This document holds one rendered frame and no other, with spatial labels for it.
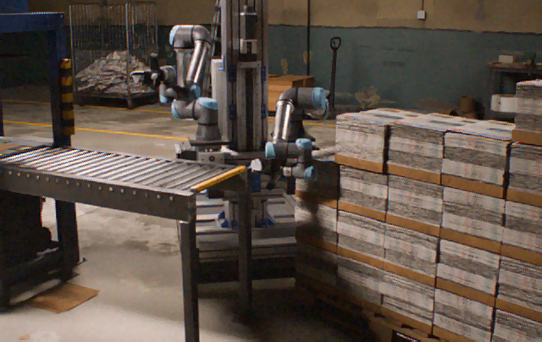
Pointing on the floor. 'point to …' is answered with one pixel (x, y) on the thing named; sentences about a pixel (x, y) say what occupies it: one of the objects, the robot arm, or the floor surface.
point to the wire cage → (114, 64)
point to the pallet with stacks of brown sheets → (278, 84)
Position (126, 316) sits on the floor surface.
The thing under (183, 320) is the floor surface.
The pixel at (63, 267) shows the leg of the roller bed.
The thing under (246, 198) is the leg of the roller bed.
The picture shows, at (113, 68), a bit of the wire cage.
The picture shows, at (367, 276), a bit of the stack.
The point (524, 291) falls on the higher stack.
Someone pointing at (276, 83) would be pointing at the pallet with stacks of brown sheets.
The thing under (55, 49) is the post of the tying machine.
